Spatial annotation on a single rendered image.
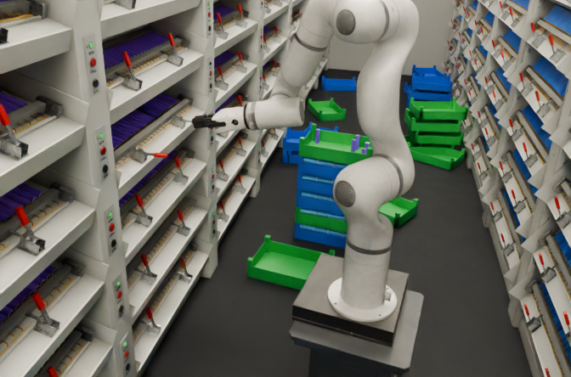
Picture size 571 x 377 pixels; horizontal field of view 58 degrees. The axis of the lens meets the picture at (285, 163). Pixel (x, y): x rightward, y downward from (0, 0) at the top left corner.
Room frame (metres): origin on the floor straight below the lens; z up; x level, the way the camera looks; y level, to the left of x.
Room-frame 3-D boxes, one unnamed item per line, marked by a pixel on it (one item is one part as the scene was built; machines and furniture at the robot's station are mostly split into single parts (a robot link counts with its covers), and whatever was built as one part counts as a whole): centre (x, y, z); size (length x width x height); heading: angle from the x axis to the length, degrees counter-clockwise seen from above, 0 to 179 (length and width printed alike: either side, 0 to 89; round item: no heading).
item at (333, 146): (2.04, -0.23, 0.44); 0.30 x 0.20 x 0.08; 73
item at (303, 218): (2.04, -0.23, 0.12); 0.30 x 0.20 x 0.08; 73
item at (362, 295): (1.17, -0.23, 0.42); 0.19 x 0.19 x 0.18
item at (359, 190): (1.15, -0.20, 0.63); 0.19 x 0.12 x 0.24; 133
